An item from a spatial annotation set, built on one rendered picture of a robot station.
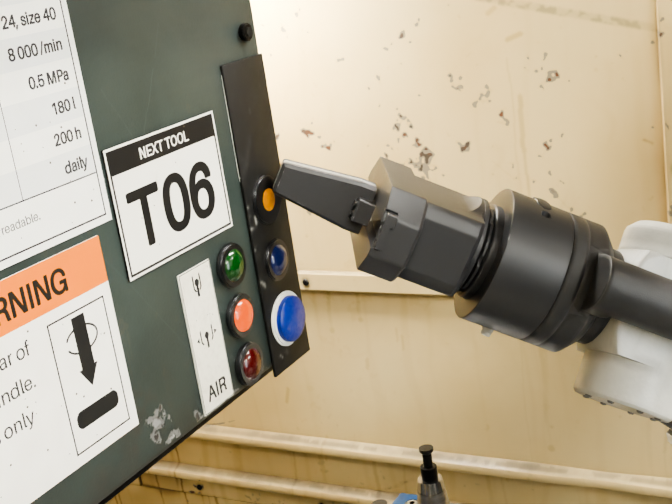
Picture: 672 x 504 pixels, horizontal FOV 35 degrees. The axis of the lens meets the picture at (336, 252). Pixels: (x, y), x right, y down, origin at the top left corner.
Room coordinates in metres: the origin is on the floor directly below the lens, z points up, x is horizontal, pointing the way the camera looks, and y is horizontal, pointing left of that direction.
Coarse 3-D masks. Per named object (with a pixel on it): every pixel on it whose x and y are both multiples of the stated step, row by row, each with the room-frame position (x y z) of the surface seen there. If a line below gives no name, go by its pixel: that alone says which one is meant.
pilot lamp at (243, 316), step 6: (246, 300) 0.61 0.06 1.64; (240, 306) 0.60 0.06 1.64; (246, 306) 0.60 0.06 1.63; (240, 312) 0.60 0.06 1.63; (246, 312) 0.60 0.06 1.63; (252, 312) 0.61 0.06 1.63; (234, 318) 0.60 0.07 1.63; (240, 318) 0.60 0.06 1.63; (246, 318) 0.60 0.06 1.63; (252, 318) 0.61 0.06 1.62; (240, 324) 0.60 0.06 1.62; (246, 324) 0.60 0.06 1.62; (240, 330) 0.60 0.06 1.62
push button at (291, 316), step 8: (288, 296) 0.64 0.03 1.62; (296, 296) 0.65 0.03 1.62; (280, 304) 0.64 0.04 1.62; (288, 304) 0.64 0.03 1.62; (296, 304) 0.65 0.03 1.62; (280, 312) 0.63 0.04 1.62; (288, 312) 0.64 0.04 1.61; (296, 312) 0.64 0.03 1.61; (304, 312) 0.65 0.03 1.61; (280, 320) 0.63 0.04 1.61; (288, 320) 0.63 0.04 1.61; (296, 320) 0.64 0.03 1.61; (304, 320) 0.65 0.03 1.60; (280, 328) 0.63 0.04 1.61; (288, 328) 0.63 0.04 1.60; (296, 328) 0.64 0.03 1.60; (280, 336) 0.63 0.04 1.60; (288, 336) 0.63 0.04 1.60; (296, 336) 0.64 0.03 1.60
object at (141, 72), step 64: (128, 0) 0.57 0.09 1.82; (192, 0) 0.62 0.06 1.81; (128, 64) 0.56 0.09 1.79; (192, 64) 0.61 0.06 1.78; (128, 128) 0.55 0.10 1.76; (192, 256) 0.58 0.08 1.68; (128, 320) 0.52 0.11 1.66; (256, 320) 0.62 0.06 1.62; (192, 384) 0.56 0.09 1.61; (128, 448) 0.51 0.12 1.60
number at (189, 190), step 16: (176, 160) 0.58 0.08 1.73; (192, 160) 0.59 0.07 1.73; (208, 160) 0.60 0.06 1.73; (160, 176) 0.56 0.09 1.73; (176, 176) 0.57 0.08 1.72; (192, 176) 0.59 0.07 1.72; (208, 176) 0.60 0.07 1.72; (160, 192) 0.56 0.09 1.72; (176, 192) 0.57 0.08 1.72; (192, 192) 0.58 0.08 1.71; (208, 192) 0.60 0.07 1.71; (176, 208) 0.57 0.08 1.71; (192, 208) 0.58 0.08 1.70; (208, 208) 0.59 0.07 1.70; (176, 224) 0.57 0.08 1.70; (192, 224) 0.58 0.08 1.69; (208, 224) 0.59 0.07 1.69; (176, 240) 0.57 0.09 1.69
